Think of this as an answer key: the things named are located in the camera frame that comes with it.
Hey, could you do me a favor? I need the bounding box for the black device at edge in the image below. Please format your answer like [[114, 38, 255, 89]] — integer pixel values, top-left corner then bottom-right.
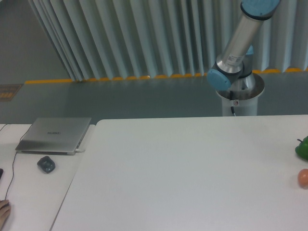
[[0, 168, 4, 179]]

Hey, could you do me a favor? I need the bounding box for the white folding partition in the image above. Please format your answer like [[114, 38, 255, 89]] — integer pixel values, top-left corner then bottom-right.
[[30, 0, 308, 81]]

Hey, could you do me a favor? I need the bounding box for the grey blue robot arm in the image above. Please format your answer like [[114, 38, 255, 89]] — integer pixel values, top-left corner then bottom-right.
[[206, 0, 280, 91]]

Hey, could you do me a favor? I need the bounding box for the white laptop plug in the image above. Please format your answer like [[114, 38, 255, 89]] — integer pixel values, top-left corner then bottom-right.
[[75, 149, 85, 153]]

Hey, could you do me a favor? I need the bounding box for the orange peach fruit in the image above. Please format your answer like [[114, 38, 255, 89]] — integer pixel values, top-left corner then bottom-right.
[[297, 169, 308, 188]]

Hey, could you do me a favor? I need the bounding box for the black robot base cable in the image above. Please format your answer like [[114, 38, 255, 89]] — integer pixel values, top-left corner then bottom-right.
[[229, 90, 238, 117]]

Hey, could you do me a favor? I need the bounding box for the black thin cable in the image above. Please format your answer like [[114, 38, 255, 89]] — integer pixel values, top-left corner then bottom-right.
[[0, 124, 33, 200]]

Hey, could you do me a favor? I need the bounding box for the silver closed laptop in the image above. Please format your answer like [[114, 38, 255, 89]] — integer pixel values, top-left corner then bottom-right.
[[15, 117, 91, 155]]

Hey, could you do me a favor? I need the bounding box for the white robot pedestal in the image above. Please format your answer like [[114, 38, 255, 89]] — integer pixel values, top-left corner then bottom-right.
[[216, 73, 265, 116]]

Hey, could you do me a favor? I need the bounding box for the green bell pepper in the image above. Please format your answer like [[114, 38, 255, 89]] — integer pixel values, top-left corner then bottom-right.
[[295, 136, 308, 161]]

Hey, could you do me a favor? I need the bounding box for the person's hand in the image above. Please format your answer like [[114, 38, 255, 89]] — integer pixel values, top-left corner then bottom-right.
[[0, 200, 11, 228]]

